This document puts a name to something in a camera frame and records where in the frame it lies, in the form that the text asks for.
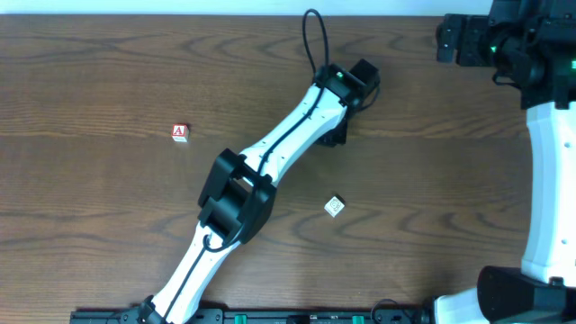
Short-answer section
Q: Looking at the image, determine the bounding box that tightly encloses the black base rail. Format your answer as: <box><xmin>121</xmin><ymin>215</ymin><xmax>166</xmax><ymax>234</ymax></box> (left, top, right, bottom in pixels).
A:
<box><xmin>69</xmin><ymin>308</ymin><xmax>435</xmax><ymax>324</ymax></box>

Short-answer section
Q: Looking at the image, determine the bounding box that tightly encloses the red letter A block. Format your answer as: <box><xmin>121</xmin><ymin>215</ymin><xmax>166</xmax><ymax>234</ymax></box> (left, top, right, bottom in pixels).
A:
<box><xmin>171</xmin><ymin>124</ymin><xmax>190</xmax><ymax>142</ymax></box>

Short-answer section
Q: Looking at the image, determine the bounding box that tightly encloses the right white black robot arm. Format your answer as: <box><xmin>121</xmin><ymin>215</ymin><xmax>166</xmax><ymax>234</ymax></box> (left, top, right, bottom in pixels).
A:
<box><xmin>417</xmin><ymin>0</ymin><xmax>575</xmax><ymax>324</ymax></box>

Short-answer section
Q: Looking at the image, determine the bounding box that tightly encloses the white wooden letter Q block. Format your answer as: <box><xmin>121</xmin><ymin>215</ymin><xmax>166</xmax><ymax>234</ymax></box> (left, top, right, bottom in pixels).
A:
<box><xmin>324</xmin><ymin>195</ymin><xmax>346</xmax><ymax>218</ymax></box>

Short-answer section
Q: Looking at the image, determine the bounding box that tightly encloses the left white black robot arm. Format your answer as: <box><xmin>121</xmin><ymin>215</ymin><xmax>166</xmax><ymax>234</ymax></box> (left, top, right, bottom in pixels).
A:
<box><xmin>137</xmin><ymin>59</ymin><xmax>381</xmax><ymax>323</ymax></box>

